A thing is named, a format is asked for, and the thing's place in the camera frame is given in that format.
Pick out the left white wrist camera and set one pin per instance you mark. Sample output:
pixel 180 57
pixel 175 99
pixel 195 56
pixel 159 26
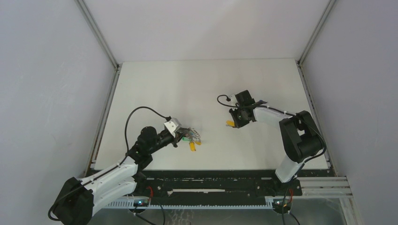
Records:
pixel 173 125

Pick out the yellow tagged key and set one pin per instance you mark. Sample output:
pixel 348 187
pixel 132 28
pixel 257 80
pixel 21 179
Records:
pixel 230 123

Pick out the right green circuit board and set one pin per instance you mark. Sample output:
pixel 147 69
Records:
pixel 281 207

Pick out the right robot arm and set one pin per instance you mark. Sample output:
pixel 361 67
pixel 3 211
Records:
pixel 302 141

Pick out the green circuit board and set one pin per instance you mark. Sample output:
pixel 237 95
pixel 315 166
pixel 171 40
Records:
pixel 141 203
pixel 281 207

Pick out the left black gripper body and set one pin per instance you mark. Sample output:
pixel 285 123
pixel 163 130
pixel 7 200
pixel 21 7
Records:
pixel 174 140

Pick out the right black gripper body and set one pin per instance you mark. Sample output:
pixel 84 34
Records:
pixel 239 116

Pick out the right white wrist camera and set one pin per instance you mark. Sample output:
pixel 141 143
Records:
pixel 233 100

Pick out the left green circuit board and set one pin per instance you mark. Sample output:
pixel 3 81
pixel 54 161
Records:
pixel 141 203

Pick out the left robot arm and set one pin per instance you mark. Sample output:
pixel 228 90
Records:
pixel 81 198

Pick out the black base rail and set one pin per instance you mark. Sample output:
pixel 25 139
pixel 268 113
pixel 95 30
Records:
pixel 213 186

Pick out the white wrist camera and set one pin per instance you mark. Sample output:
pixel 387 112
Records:
pixel 173 125
pixel 233 100

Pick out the white slotted cable duct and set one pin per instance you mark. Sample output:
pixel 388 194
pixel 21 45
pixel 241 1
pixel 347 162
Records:
pixel 128 204

